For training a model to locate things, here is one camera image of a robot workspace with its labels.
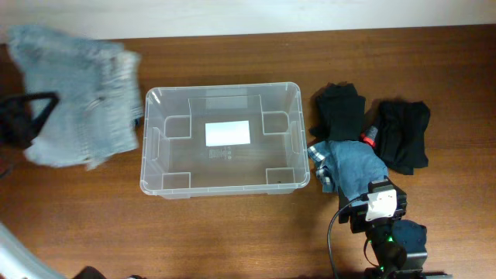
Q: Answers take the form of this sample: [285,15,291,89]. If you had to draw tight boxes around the light blue jeans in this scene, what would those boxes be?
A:
[7,25,143,170]

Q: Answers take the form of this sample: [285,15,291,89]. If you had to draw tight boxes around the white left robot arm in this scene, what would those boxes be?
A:
[1,91,64,279]

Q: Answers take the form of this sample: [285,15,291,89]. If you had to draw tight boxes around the blue shirt with plaid cuffs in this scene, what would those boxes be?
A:
[308,141,389,200]

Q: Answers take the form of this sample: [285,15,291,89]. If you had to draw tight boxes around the black garment with red tag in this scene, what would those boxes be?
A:
[360,101,430,175]

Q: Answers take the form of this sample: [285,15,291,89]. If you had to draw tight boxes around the black folded garment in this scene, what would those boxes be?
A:
[309,83,366,141]

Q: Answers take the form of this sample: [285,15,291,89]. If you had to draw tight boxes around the clear plastic storage bin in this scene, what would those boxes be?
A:
[139,82,310,199]

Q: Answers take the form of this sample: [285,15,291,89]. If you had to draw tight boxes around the white label in bin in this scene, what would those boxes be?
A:
[205,120,250,146]

